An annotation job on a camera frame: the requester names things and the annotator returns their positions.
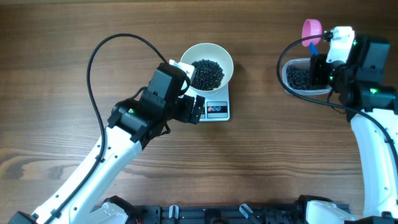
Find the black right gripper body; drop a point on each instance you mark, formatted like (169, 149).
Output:
(319, 70)

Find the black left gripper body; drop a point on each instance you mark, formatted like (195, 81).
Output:
(189, 109)

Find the pink scoop with blue handle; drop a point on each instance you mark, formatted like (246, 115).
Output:
(311, 27)

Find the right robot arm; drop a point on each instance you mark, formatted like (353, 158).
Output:
(354, 68)

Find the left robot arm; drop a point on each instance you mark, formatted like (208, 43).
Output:
(132, 124)

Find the white kitchen scale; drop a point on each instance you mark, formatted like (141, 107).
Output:
(216, 107)

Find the black beans in bowl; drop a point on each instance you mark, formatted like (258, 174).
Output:
(208, 75)

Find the white bowl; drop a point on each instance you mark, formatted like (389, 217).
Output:
(214, 53)

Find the black beans in container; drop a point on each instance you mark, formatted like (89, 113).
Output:
(298, 79)

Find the clear plastic container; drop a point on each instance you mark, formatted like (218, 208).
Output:
(302, 63)

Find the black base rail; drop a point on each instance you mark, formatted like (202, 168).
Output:
(224, 214)

